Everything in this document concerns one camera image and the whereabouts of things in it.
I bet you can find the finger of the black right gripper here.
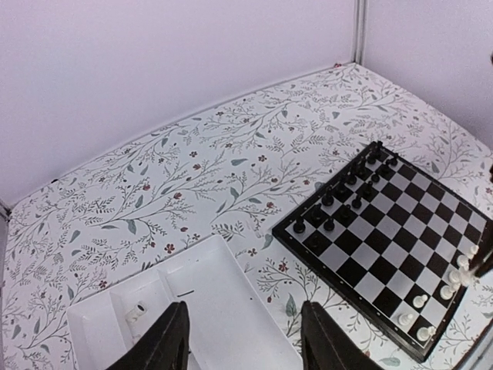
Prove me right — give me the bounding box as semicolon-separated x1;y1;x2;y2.
471;238;492;278

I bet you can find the floral patterned table mat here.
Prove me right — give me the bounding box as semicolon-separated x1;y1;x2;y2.
2;64;492;369

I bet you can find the black chess queen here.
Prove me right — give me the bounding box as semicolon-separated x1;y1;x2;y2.
335;177;347;196

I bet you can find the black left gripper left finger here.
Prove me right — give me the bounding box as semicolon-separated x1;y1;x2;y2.
108;301;190;370

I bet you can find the black chess rook corner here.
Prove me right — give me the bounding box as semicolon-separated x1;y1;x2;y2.
293;217;306;234

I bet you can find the black white chessboard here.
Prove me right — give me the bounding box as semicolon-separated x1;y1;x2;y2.
272;142;492;362

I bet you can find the right aluminium frame post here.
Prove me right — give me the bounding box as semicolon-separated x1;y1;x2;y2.
351;0;367;65

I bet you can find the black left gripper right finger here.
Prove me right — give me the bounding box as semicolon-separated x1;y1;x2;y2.
300;301;381;370

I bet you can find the black chess knight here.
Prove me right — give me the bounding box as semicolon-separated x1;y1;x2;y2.
367;148;379;165
310;203;324;223

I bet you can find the white chess piece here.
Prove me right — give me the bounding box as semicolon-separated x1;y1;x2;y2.
412;294;428;308
465;245;479;260
459;271;475;287
457;254;469;271
448;270;464;285

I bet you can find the white plastic tray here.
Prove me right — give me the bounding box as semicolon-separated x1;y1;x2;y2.
67;235;303;369

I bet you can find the black chess bishop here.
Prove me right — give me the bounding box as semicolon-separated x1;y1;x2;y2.
356;156;367;177
321;186;334;207

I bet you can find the black chess king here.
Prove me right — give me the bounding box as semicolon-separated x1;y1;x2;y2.
346;163;358;186

